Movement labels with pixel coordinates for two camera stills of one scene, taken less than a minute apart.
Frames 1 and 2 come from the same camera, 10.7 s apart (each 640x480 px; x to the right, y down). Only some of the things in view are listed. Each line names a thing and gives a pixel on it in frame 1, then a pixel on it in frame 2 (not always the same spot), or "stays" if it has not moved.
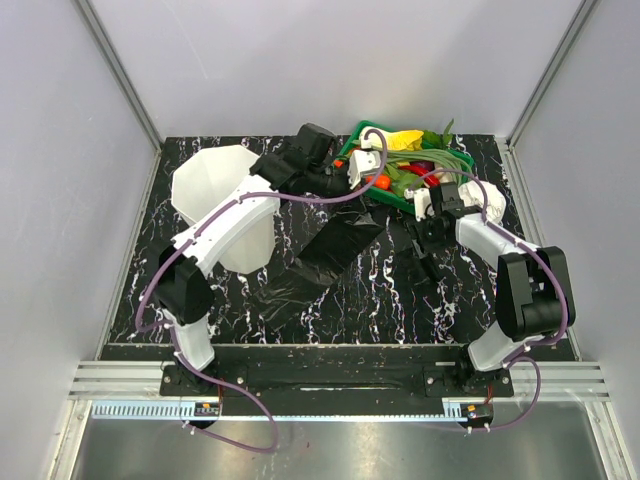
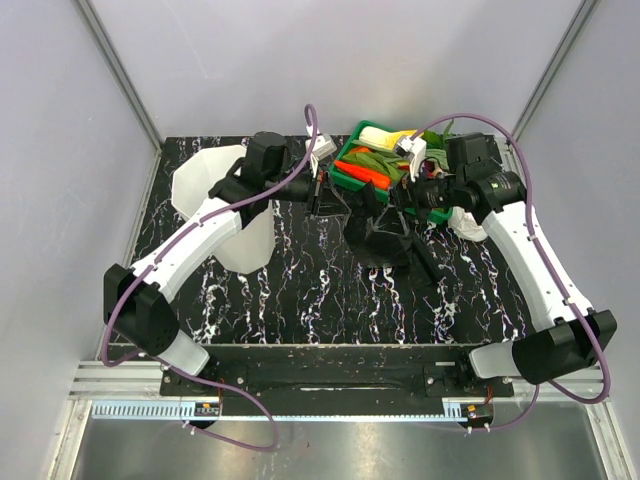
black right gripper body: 426,236 → 403,195
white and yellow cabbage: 409,140 stays
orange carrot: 382,181 stays
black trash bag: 311,272 → 376,232
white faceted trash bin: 211,177 stays
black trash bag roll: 431,264 stays
